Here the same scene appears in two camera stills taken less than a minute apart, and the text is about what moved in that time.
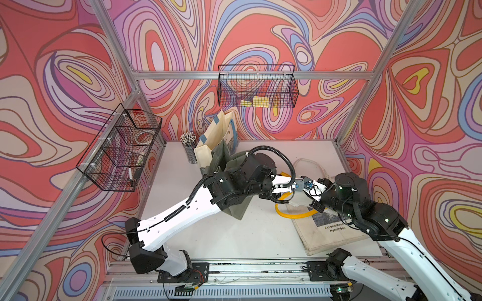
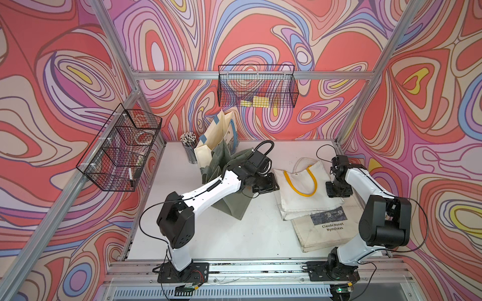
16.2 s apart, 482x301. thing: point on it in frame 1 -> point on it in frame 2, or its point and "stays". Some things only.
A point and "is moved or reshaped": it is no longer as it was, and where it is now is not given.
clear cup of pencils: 189,140 stays
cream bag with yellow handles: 296,205 is moved or reshaped
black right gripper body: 329,185 -> 339,188
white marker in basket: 131,179 stays
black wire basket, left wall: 116,160 stays
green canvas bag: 222,162 stays
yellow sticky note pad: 260,101 stays
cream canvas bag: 324,231 is moved or reshaped
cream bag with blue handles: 223,128 stays
